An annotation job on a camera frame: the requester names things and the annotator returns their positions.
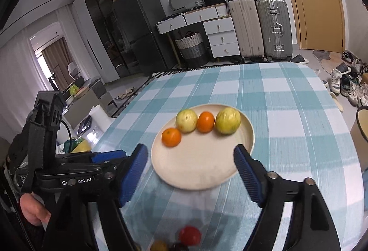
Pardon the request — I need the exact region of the orange mandarin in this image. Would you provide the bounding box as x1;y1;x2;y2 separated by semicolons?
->
161;128;181;147
196;111;215;133

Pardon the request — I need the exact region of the large yellow guava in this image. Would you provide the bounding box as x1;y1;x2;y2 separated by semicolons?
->
215;107;241;135

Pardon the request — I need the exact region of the small yellow guava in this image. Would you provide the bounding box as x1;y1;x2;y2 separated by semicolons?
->
175;109;198;133

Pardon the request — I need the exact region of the brown longan fruit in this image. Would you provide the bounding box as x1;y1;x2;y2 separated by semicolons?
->
150;240;169;251

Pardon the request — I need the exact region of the red cherry tomato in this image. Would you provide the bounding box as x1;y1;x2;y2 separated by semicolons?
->
178;225;202;246

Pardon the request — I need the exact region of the dark purple cherry tomato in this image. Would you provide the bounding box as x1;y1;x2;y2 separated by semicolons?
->
168;242;189;251

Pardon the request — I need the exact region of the person's left hand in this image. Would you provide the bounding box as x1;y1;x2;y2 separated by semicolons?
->
19;193;51;226

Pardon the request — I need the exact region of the white paper towel roll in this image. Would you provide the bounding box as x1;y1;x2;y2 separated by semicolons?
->
89;105;115;133

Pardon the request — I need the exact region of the cream round plate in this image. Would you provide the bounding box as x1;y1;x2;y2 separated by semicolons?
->
151;113;255;190

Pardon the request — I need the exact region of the teal checkered tablecloth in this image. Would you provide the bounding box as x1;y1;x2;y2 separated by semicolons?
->
95;63;364;250

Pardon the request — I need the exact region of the cream enamel bin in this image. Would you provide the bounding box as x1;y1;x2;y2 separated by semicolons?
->
351;106;368;172

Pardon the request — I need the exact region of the woven laundry basket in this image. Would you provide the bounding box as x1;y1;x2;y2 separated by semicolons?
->
175;32;209;68

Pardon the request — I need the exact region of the silver aluminium suitcase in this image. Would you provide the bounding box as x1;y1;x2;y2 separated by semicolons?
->
256;0;293;62

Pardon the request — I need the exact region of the black refrigerator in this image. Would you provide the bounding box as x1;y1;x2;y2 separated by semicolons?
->
112;0;177;75

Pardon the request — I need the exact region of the white drawer desk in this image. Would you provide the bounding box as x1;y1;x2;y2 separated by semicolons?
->
156;3;240;58

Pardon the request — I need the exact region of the beige hard suitcase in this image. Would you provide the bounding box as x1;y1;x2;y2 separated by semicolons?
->
228;0;265;59

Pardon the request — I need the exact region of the wooden door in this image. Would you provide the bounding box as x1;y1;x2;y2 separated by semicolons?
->
291;0;345;53

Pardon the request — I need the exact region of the black cable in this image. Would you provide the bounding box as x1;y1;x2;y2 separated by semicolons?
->
60;119;72;154

